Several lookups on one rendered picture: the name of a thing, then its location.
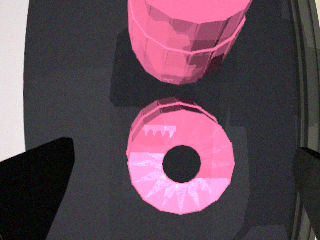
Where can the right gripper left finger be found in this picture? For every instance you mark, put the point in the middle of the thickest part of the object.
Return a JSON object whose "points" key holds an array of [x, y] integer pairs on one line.
{"points": [[32, 186]]}

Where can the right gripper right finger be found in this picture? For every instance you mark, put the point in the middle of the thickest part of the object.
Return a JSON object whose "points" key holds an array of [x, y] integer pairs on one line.
{"points": [[306, 171]]}

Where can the dark grey mat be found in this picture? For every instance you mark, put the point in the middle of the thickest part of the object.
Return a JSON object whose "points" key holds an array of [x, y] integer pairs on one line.
{"points": [[82, 79]]}

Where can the pink cup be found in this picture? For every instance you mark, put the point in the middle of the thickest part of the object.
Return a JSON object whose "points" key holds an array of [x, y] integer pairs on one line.
{"points": [[170, 80], [184, 39], [166, 123]]}

